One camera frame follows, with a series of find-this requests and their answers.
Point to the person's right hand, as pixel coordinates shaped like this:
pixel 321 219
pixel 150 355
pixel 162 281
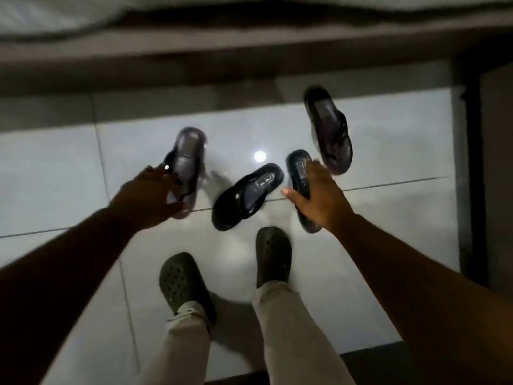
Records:
pixel 320 196

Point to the person's left hand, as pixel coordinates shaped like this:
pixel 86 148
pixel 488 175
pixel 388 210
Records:
pixel 144 200

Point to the black flip-flop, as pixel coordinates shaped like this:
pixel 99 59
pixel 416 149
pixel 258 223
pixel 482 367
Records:
pixel 295 166
pixel 256 188

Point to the person's left forearm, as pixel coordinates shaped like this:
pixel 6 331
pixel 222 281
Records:
pixel 52 284

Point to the person's right forearm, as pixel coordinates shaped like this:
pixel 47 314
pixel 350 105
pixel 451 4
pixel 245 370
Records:
pixel 433 300

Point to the dark green right clog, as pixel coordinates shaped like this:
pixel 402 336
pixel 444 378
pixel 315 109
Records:
pixel 273 254

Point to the dark green clog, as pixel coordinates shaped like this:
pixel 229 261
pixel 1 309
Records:
pixel 180 280
pixel 273 254

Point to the dark green left clog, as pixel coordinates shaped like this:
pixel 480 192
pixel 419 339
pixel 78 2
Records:
pixel 180 280

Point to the beige right trouser leg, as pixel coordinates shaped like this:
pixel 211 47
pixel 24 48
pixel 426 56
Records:
pixel 292 336

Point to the beige trouser leg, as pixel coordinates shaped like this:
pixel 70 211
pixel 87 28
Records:
pixel 180 352
pixel 292 336

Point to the beige left trouser leg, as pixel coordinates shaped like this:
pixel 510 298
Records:
pixel 180 352

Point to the white bed mattress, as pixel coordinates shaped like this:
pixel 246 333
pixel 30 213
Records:
pixel 60 11

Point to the dark furniture post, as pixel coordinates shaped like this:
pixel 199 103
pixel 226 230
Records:
pixel 471 176

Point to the dark bed frame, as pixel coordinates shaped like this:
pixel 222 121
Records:
pixel 240 56

